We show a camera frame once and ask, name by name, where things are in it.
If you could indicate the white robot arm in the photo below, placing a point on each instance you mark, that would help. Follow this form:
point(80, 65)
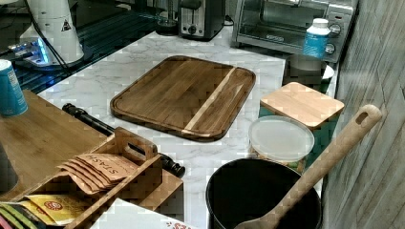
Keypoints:
point(51, 41)

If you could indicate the bamboo drawer organizer box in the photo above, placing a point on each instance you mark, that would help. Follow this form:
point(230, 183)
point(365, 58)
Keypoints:
point(44, 136)

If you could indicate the dark wooden cutting board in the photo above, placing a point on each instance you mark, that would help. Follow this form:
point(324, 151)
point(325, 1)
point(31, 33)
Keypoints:
point(186, 96)

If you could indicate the clear jar plastic lid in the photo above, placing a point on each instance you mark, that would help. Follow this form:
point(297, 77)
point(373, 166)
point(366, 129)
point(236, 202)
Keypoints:
point(281, 139)

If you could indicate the black utensil pot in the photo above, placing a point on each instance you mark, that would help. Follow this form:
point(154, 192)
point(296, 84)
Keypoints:
point(247, 188)

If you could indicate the black two-slot toaster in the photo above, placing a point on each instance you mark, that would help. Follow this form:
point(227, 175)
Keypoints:
point(201, 19)

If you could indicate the black coffee grinder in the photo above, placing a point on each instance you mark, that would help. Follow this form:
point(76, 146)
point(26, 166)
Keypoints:
point(167, 21)

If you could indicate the teal canister bamboo lid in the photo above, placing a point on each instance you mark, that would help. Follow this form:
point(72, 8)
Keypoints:
point(319, 112)

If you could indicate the silver toaster oven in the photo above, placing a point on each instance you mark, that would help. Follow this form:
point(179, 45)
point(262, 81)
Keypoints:
point(281, 25)

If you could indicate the wooden spoon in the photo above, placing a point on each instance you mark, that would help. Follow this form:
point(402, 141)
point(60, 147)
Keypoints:
point(361, 123)

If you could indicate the cinnamon oat bites box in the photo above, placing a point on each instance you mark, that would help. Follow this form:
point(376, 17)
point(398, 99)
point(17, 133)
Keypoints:
point(125, 215)

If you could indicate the blue bottle white cap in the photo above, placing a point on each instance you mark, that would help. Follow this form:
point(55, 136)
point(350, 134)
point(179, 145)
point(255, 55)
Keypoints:
point(316, 38)

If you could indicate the yellow tea packet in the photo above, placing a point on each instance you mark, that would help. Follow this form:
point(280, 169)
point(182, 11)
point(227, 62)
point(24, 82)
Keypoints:
point(55, 209)

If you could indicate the blue canister on box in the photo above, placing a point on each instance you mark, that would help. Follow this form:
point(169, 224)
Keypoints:
point(12, 100)

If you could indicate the green tea packets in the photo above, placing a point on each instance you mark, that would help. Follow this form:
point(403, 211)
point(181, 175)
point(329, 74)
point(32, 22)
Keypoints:
point(17, 218)

